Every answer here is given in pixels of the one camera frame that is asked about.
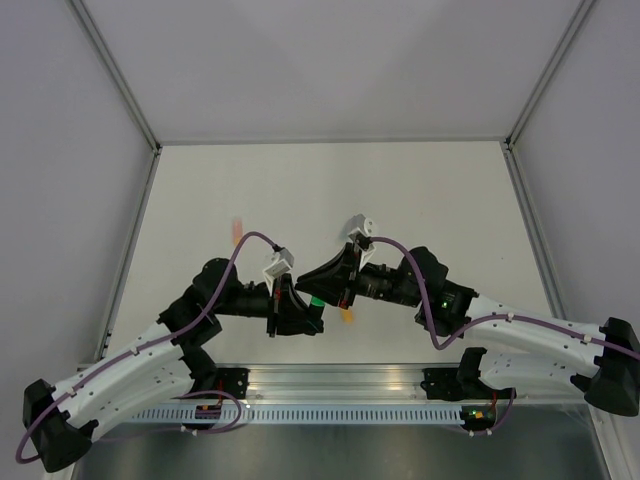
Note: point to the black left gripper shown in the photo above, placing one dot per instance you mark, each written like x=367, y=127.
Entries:
x=288, y=311

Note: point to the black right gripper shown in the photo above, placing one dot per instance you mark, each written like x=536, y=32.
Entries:
x=331, y=281

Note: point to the dark green highlighter pen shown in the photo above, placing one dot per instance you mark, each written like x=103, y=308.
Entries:
x=316, y=304

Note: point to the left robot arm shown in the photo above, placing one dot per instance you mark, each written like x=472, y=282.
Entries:
x=167, y=360

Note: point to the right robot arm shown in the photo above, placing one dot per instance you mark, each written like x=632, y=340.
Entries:
x=510, y=348

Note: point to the orange pen cap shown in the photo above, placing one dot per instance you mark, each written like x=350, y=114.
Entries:
x=347, y=316

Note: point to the orange highlighter pen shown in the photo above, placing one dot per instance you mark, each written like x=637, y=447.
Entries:
x=237, y=230

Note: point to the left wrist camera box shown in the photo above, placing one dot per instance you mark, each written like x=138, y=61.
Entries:
x=276, y=264

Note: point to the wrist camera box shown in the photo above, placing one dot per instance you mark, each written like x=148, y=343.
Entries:
x=276, y=264
x=360, y=230

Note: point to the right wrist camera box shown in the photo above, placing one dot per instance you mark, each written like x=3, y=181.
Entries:
x=360, y=230

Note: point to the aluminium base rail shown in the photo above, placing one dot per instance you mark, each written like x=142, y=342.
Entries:
x=299, y=383

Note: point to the white slotted cable duct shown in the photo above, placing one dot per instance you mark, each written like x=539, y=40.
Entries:
x=299, y=414

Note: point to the right aluminium frame post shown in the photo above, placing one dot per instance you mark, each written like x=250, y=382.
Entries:
x=569, y=36

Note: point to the aluminium frame post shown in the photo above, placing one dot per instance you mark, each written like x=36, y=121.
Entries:
x=569, y=36
x=106, y=58

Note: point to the left aluminium frame post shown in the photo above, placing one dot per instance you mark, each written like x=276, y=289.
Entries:
x=106, y=58

